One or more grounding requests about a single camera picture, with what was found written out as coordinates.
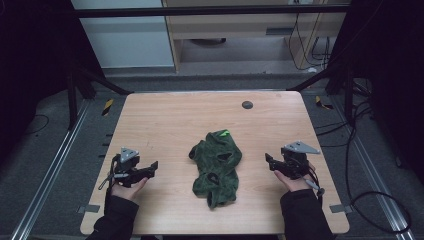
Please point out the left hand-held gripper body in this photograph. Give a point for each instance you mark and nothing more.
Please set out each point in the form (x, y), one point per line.
(128, 165)

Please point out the aluminium floor rail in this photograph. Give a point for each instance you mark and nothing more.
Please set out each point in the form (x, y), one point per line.
(376, 170)
(50, 170)

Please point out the dark green garment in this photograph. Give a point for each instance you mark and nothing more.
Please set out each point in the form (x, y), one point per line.
(216, 166)

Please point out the light wooden desk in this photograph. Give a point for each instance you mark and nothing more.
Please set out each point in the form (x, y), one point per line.
(233, 36)

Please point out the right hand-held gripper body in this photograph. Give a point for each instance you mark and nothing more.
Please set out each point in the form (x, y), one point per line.
(293, 160)

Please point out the white cabinet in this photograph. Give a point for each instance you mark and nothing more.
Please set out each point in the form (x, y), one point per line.
(126, 36)

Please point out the grey table bracket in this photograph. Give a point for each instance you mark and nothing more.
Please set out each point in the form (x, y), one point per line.
(340, 208)
(88, 209)

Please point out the black and yellow floor tape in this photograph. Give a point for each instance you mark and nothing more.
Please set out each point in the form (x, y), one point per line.
(322, 103)
(107, 107)

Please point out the black metal frame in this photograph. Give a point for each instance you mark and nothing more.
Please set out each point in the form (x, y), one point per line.
(100, 76)

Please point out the grey round table grommet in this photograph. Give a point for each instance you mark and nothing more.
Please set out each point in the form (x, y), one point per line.
(247, 105)

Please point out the person's left hand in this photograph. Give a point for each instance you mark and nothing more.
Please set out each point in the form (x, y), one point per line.
(128, 190)

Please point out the person's right hand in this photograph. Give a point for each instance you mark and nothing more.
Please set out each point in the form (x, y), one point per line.
(295, 181)

